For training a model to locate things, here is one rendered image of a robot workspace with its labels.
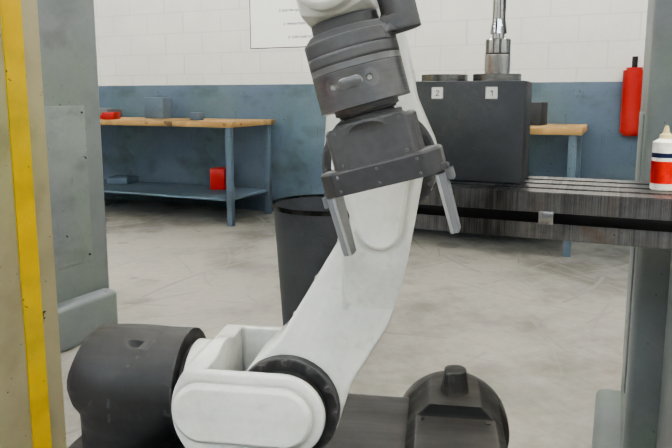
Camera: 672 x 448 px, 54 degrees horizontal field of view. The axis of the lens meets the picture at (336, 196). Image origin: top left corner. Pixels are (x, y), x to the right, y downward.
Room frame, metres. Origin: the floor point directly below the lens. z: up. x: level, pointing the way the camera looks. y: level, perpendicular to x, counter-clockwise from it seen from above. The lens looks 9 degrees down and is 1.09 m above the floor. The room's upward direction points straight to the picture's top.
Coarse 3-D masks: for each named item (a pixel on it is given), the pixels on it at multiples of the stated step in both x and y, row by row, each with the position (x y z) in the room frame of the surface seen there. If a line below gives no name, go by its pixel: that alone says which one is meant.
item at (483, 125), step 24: (432, 96) 1.24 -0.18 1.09; (456, 96) 1.23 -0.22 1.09; (480, 96) 1.21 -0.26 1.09; (504, 96) 1.20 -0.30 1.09; (528, 96) 1.23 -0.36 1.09; (432, 120) 1.24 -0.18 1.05; (456, 120) 1.23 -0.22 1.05; (480, 120) 1.21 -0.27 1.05; (504, 120) 1.20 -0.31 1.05; (528, 120) 1.25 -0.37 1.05; (456, 144) 1.23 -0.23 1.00; (480, 144) 1.21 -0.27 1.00; (504, 144) 1.20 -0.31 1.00; (528, 144) 1.27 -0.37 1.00; (456, 168) 1.23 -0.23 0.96; (480, 168) 1.21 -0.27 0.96; (504, 168) 1.19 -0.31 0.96
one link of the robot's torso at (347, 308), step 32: (384, 192) 0.76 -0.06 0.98; (416, 192) 0.77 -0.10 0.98; (352, 224) 0.78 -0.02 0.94; (384, 224) 0.76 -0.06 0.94; (352, 256) 0.78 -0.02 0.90; (384, 256) 0.77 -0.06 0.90; (320, 288) 0.82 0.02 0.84; (352, 288) 0.80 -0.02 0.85; (384, 288) 0.79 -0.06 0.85; (320, 320) 0.82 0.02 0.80; (352, 320) 0.82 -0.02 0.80; (384, 320) 0.81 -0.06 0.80; (288, 352) 0.83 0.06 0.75; (320, 352) 0.82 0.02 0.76; (352, 352) 0.82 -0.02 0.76; (320, 384) 0.81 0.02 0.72
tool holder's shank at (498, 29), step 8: (496, 0) 1.25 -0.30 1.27; (504, 0) 1.25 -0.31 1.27; (496, 8) 1.25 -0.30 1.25; (504, 8) 1.25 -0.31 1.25; (496, 16) 1.25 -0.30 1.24; (504, 16) 1.25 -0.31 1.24; (496, 24) 1.25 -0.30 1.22; (504, 24) 1.25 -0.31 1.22; (496, 32) 1.25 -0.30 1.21; (504, 32) 1.25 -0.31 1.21
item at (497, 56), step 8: (488, 48) 1.25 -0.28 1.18; (496, 48) 1.24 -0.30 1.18; (504, 48) 1.24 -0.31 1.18; (488, 56) 1.25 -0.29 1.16; (496, 56) 1.24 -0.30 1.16; (504, 56) 1.24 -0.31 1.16; (488, 64) 1.25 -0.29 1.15; (496, 64) 1.24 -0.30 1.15; (504, 64) 1.24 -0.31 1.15; (488, 72) 1.25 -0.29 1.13; (496, 72) 1.24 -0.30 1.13; (504, 72) 1.24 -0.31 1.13
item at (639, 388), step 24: (648, 0) 1.86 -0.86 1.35; (648, 24) 1.73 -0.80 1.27; (648, 48) 1.62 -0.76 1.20; (648, 72) 1.52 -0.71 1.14; (648, 96) 1.47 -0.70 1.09; (648, 120) 1.47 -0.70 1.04; (648, 144) 1.46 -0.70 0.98; (648, 168) 1.46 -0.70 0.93; (648, 264) 1.45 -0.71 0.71; (648, 288) 1.45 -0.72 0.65; (648, 312) 1.45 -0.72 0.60; (624, 336) 1.78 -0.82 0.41; (648, 336) 1.45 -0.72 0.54; (624, 360) 1.65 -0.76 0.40; (648, 360) 1.45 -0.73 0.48; (624, 384) 1.56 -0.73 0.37; (648, 384) 1.45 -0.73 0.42; (624, 408) 1.53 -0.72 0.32; (648, 408) 1.44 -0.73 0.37; (624, 432) 1.47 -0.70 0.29; (648, 432) 1.44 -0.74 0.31
